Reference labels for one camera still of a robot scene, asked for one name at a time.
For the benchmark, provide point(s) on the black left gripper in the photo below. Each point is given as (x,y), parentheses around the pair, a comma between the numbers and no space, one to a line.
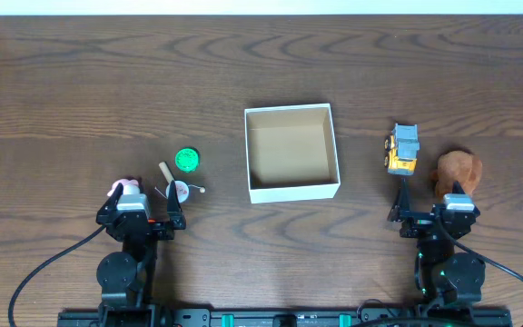
(141,227)

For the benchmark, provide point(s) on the green round toy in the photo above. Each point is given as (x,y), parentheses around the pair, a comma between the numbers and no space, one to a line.
(187,159)

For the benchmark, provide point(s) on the brown plush toy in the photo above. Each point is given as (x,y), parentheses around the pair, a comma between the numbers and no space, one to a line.
(457,166)

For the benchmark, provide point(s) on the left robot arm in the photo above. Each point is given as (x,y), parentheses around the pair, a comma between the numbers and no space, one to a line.
(126,277)

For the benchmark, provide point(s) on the white cardboard box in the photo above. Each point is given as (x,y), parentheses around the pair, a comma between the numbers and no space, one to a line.
(291,153)

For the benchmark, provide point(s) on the pink white duck toy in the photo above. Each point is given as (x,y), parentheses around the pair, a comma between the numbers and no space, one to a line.
(130,186)

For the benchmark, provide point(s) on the yellow grey toy truck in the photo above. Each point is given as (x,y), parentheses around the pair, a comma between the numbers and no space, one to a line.
(401,147)

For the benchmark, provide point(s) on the black mounting rail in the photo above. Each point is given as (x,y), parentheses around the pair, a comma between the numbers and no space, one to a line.
(260,318)

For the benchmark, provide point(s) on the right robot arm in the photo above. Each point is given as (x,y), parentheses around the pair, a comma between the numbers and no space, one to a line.
(449,281)

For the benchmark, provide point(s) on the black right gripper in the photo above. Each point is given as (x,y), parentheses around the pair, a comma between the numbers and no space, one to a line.
(419,222)

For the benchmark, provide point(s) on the small pellet drum toy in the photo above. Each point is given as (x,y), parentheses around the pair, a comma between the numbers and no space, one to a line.
(183,189)

